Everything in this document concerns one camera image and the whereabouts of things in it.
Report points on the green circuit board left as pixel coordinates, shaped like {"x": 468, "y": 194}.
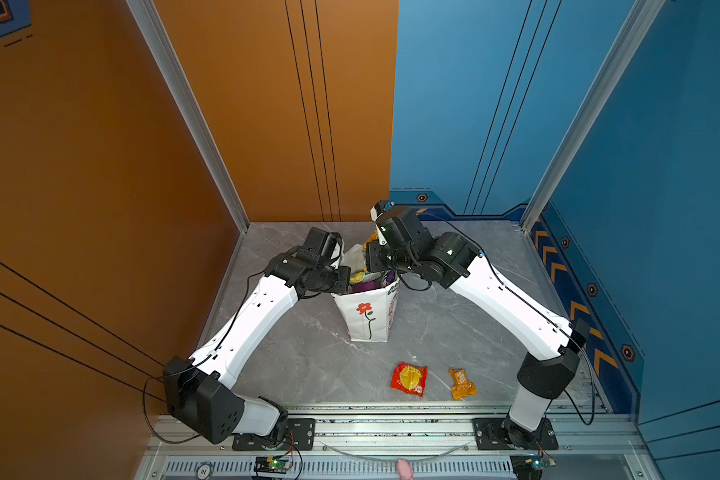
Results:
{"x": 272, "y": 467}

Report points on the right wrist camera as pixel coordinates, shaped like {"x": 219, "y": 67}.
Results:
{"x": 382, "y": 221}

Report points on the aluminium corner post left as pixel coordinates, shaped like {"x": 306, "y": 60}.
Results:
{"x": 153, "y": 31}

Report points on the white floral paper bag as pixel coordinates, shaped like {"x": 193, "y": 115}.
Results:
{"x": 368, "y": 316}

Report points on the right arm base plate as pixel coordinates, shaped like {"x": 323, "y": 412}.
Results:
{"x": 492, "y": 433}

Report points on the pink object on rail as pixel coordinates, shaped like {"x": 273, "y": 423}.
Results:
{"x": 404, "y": 470}

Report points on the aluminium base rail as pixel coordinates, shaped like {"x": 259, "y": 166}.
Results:
{"x": 364, "y": 441}

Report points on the circuit board right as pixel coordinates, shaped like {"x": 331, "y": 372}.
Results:
{"x": 531, "y": 467}

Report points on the aluminium corner post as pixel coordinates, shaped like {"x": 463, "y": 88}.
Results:
{"x": 628, "y": 40}
{"x": 153, "y": 31}

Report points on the orange snack packet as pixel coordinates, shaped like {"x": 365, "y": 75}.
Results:
{"x": 462, "y": 387}
{"x": 374, "y": 237}

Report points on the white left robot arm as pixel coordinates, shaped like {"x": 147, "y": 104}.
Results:
{"x": 199, "y": 390}

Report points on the red yellow snack packet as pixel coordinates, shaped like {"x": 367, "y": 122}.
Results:
{"x": 409, "y": 379}

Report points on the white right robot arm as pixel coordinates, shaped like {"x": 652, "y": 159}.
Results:
{"x": 454, "y": 261}

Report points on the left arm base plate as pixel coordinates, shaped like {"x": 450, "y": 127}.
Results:
{"x": 299, "y": 432}

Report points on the purple grape candy bag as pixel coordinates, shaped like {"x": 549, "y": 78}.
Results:
{"x": 387, "y": 278}

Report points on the aluminium corner post right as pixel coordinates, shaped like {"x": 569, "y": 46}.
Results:
{"x": 628, "y": 40}

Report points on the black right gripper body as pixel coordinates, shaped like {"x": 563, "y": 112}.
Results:
{"x": 382, "y": 258}

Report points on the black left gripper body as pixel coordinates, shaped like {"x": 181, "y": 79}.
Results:
{"x": 332, "y": 280}

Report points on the green lemon candy bag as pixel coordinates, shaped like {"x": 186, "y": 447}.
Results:
{"x": 364, "y": 277}

